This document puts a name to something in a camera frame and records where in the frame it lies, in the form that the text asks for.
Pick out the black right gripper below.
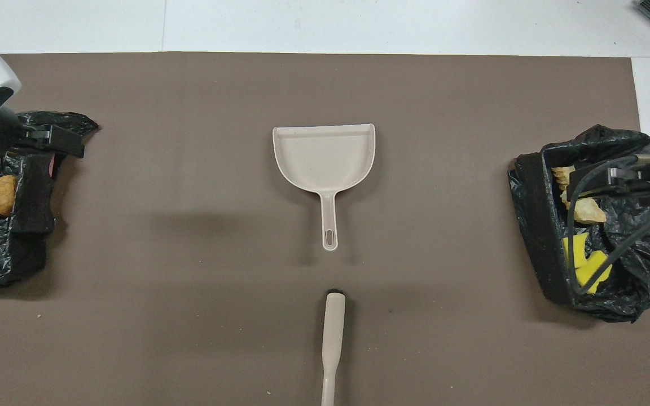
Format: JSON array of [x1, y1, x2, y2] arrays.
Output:
[[566, 153, 650, 208]]

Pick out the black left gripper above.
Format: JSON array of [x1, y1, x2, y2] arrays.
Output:
[[0, 107, 86, 160]]

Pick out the beige foam chunk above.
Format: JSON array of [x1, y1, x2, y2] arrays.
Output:
[[561, 192, 608, 224], [551, 165, 577, 189]]

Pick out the orange brown foam chunk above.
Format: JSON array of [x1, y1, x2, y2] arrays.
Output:
[[0, 175, 19, 217]]

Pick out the yellow sponge piece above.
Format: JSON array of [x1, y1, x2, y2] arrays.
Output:
[[562, 233, 589, 269], [572, 250, 613, 295]]

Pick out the beige plastic dustpan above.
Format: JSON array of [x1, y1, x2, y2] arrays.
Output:
[[272, 123, 376, 252]]

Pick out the beige hand brush black bristles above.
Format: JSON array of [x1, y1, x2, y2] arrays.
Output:
[[320, 289, 347, 406]]

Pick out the open black bag lined bin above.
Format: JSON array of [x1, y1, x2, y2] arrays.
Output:
[[508, 124, 650, 323]]

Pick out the crumpled black garbage bag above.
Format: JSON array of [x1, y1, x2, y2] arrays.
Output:
[[0, 111, 100, 291]]

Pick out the brown table mat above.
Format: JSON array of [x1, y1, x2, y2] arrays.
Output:
[[0, 52, 650, 406]]

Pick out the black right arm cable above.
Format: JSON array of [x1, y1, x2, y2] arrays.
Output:
[[565, 155, 650, 295]]

